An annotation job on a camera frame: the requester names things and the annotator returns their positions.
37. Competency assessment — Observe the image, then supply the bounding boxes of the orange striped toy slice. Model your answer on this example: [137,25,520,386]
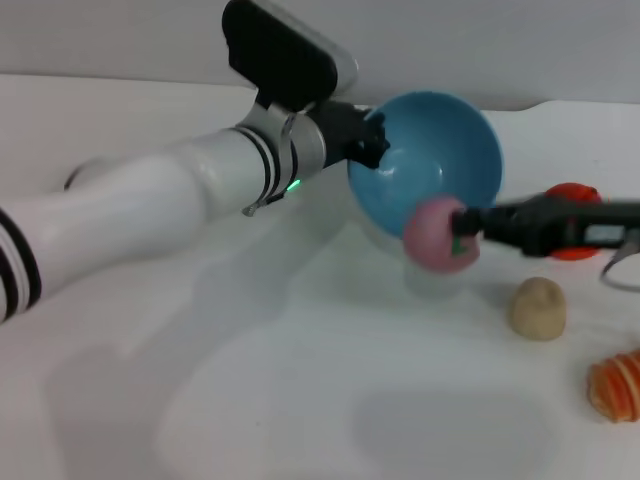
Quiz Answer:
[587,349,640,424]

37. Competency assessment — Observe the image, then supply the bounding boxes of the right arm cable with plug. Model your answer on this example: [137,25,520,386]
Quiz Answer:
[602,239,640,292]

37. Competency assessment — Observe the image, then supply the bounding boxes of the pink toy peach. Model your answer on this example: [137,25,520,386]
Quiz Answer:
[403,197,482,275]

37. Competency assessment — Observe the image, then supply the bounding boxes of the silver left camera bracket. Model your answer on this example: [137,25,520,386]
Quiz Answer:
[239,99,301,147]

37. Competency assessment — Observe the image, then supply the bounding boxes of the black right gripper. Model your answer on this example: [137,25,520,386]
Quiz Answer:
[452,193,640,259]

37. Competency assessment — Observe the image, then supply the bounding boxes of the blue bowl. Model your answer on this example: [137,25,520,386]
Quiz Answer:
[348,90,505,296]

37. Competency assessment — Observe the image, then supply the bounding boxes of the red orange toy fruit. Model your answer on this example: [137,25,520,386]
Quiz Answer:
[544,183,604,261]

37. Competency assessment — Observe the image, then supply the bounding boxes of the arm cable with plug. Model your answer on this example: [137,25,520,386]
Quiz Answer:
[602,239,640,292]
[242,192,287,218]

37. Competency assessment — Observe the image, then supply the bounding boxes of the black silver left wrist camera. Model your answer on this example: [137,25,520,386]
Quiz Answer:
[222,0,360,114]

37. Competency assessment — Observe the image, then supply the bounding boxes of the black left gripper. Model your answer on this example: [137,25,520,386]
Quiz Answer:
[314,101,391,170]

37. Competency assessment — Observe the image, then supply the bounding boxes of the beige toy potato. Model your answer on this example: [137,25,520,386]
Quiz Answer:
[508,277,568,342]

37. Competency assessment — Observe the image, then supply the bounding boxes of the left arm cable with plug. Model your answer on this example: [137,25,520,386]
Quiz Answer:
[242,192,287,218]

